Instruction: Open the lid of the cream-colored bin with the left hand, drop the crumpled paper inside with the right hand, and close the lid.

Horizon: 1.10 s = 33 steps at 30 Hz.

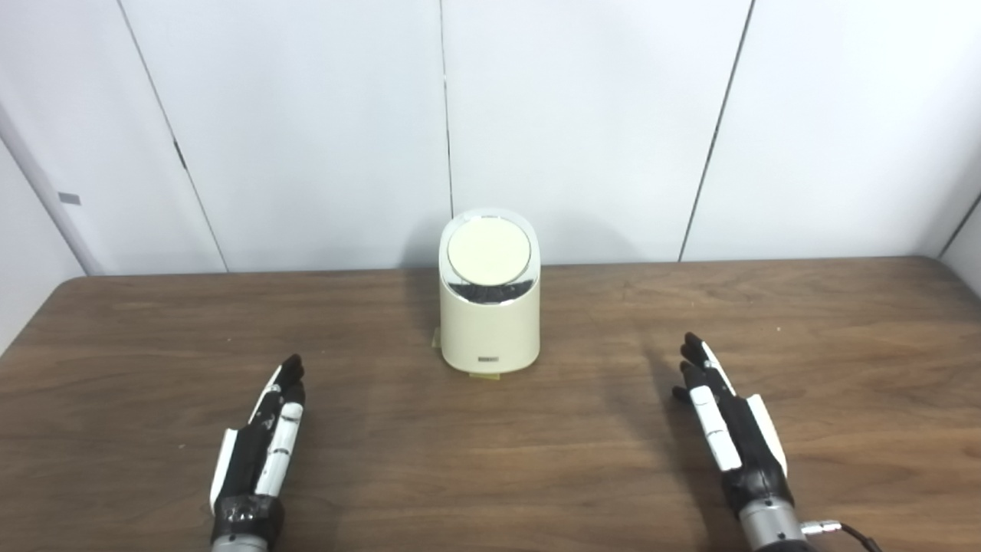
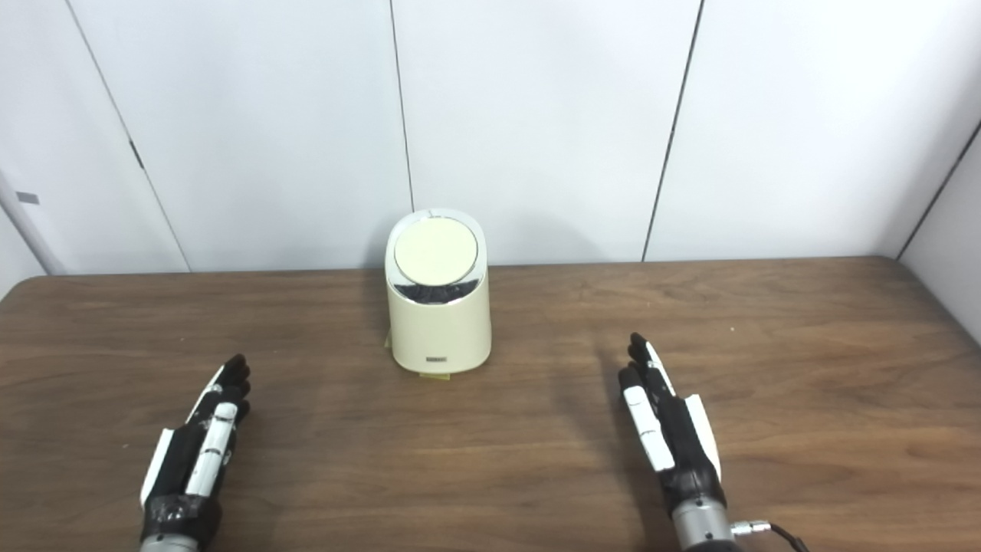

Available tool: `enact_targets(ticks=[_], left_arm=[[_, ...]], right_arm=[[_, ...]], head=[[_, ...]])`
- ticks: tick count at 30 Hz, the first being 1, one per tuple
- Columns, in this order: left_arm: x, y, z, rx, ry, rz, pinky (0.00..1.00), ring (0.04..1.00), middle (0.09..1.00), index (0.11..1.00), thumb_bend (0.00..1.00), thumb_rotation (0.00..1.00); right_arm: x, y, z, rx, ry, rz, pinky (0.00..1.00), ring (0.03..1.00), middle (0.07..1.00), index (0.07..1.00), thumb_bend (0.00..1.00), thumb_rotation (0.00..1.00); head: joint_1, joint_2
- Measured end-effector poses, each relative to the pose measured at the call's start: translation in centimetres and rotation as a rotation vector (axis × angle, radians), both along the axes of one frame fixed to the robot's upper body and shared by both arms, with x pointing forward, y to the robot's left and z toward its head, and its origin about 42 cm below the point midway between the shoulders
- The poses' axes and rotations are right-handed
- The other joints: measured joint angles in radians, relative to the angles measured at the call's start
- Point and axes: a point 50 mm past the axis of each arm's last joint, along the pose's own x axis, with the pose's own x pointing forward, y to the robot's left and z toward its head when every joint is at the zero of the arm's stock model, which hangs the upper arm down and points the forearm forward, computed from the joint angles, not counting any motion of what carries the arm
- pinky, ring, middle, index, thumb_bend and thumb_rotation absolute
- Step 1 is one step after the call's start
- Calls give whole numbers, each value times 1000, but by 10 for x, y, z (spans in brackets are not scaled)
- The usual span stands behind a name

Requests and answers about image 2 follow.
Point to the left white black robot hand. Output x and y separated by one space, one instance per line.
195 460

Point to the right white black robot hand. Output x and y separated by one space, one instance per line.
674 437

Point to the cream-colored lidded bin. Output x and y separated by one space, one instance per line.
438 322

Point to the black wall panel hinge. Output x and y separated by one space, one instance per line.
136 155

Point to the small grey wall tag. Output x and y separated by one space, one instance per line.
27 198

